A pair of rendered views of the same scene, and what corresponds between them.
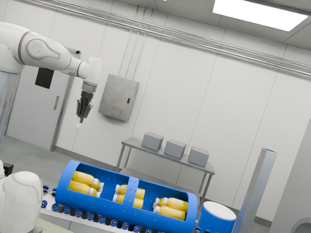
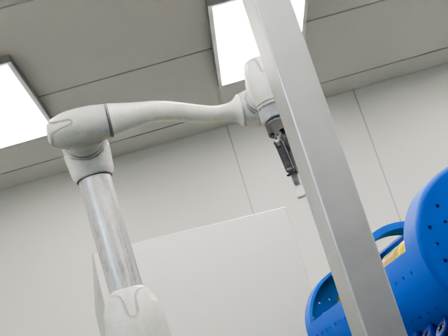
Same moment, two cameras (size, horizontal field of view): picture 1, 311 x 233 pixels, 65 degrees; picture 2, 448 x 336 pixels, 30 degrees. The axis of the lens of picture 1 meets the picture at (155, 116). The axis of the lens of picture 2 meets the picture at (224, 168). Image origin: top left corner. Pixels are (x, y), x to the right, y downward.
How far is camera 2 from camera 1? 222 cm
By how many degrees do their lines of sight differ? 82
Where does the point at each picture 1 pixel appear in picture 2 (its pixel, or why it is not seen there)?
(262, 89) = not seen: outside the picture
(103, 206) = (340, 325)
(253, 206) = (271, 71)
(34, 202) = (119, 317)
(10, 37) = not seen: hidden behind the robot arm
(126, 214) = not seen: hidden behind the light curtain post
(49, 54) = (55, 129)
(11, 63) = (75, 167)
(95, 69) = (247, 79)
